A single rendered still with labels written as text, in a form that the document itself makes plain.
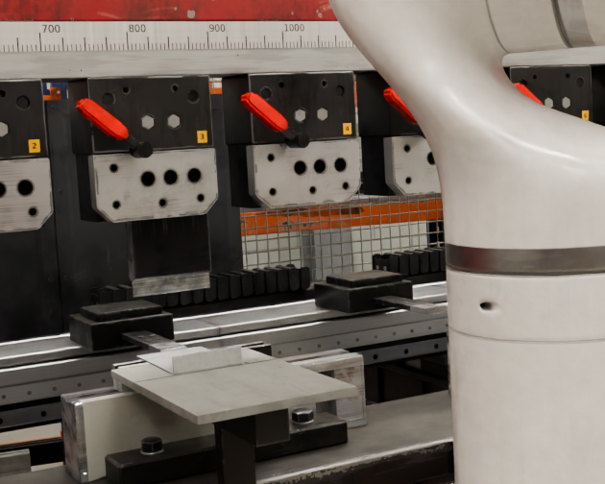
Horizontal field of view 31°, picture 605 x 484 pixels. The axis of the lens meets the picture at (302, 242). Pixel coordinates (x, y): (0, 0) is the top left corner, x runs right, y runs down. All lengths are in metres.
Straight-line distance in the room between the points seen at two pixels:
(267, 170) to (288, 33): 0.17
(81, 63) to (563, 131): 0.75
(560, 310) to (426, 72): 0.14
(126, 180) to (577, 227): 0.76
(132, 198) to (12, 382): 0.38
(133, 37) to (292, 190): 0.27
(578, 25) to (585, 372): 0.18
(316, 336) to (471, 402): 1.09
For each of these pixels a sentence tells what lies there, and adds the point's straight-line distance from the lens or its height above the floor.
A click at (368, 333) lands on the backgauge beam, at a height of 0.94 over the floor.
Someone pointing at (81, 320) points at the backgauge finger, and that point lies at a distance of 1.54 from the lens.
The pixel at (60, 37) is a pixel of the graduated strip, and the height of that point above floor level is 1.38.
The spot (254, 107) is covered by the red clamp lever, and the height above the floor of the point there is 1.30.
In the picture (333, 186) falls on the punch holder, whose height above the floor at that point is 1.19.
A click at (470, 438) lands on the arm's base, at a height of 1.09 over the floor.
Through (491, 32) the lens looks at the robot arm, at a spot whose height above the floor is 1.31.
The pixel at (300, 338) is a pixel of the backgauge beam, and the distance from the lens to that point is 1.68.
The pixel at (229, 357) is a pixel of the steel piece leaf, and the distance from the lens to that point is 1.26.
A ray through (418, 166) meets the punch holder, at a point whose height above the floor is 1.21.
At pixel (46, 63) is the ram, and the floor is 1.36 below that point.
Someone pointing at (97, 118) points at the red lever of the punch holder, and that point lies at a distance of 1.21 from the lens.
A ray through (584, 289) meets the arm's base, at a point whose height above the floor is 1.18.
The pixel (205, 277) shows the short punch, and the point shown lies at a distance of 1.34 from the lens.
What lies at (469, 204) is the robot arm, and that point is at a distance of 0.59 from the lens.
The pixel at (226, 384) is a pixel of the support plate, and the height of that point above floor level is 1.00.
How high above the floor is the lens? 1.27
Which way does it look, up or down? 6 degrees down
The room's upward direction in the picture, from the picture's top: 3 degrees counter-clockwise
